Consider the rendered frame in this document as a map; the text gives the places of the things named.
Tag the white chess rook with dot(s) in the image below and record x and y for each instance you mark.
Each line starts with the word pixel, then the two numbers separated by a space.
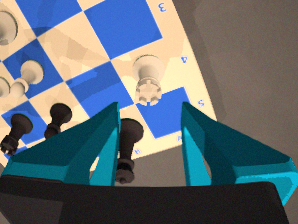
pixel 148 70

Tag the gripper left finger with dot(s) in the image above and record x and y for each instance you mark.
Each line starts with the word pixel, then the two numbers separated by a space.
pixel 69 155

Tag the white chess piece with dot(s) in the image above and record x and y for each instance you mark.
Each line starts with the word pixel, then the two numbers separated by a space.
pixel 8 28

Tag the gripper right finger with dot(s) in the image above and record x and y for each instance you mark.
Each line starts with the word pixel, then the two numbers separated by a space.
pixel 232 156

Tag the blue and cream chessboard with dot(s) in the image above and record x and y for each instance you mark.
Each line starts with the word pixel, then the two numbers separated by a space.
pixel 87 49

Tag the white chess pawn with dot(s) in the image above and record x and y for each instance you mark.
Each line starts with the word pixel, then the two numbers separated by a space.
pixel 32 72
pixel 4 88

